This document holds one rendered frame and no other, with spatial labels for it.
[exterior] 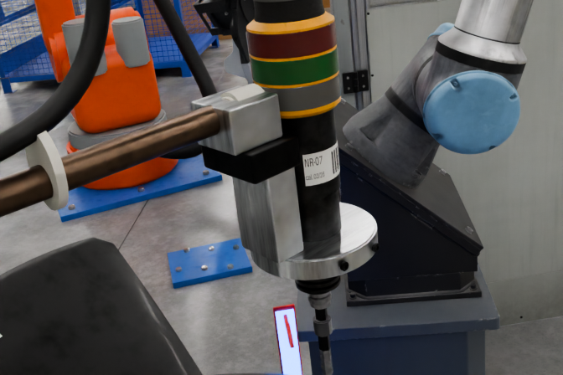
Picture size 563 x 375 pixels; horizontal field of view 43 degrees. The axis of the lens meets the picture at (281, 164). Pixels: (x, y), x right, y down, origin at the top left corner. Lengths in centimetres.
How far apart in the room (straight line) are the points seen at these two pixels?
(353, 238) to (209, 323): 263
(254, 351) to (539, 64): 144
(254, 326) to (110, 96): 183
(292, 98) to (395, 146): 74
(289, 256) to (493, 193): 221
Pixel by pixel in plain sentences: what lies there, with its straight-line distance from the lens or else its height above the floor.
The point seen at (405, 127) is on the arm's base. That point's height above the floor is 128.
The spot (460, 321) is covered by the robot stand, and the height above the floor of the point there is 100.
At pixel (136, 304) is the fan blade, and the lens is 49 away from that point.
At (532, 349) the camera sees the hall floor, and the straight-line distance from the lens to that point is 277.
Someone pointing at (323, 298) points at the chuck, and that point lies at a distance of 41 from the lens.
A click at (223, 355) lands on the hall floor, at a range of 281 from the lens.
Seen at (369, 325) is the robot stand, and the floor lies 100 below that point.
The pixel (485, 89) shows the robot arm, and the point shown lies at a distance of 92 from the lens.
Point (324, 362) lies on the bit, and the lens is 44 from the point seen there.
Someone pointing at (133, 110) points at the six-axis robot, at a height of 48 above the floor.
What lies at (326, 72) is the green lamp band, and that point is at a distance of 35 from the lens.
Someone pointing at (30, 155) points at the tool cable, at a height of 155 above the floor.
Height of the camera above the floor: 164
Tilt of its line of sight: 22 degrees down
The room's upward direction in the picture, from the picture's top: 7 degrees counter-clockwise
